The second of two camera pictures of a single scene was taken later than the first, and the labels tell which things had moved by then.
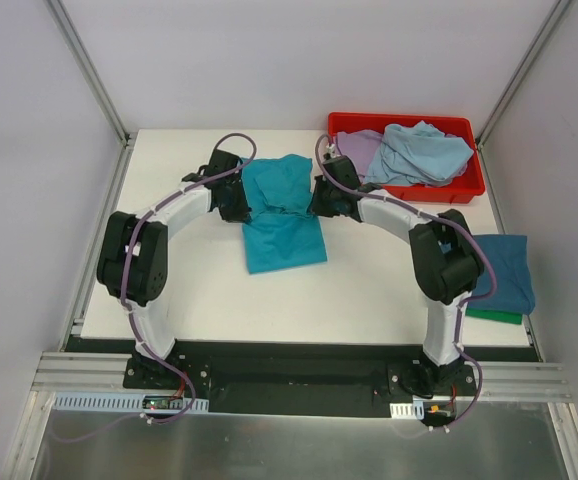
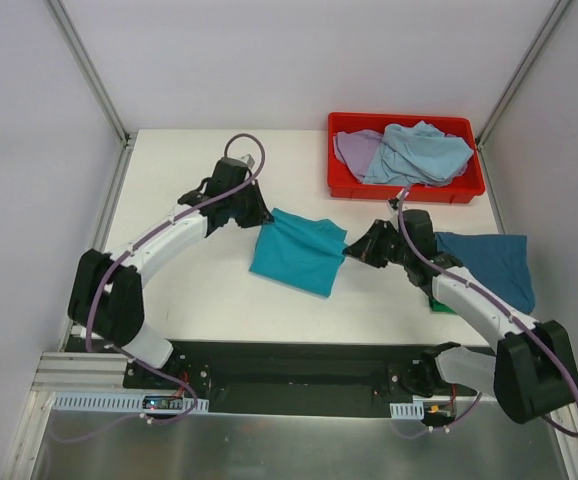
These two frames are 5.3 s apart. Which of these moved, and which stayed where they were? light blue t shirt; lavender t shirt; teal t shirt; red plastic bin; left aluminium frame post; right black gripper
Moved: teal t shirt; right black gripper
Stayed: light blue t shirt; lavender t shirt; red plastic bin; left aluminium frame post
